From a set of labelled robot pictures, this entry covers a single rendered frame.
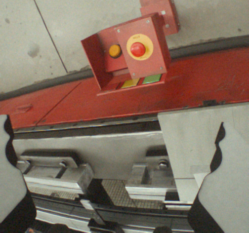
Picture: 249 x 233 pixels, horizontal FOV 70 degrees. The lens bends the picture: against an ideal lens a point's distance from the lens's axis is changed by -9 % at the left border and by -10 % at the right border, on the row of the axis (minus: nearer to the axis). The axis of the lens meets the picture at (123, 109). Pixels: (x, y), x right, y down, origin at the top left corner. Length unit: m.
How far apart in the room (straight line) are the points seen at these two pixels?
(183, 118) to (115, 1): 1.11
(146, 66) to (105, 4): 0.90
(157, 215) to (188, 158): 0.45
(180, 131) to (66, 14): 1.31
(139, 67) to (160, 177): 0.32
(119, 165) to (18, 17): 1.50
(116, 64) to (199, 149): 0.36
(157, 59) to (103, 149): 0.33
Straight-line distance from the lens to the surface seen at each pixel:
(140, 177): 0.60
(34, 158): 0.85
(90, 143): 0.65
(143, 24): 0.52
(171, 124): 0.35
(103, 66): 0.63
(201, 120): 0.35
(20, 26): 1.85
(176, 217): 0.80
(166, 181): 0.56
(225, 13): 1.31
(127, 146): 0.60
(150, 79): 0.52
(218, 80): 0.74
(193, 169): 0.41
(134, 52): 0.51
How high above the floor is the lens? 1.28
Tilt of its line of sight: 52 degrees down
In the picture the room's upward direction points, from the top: 151 degrees counter-clockwise
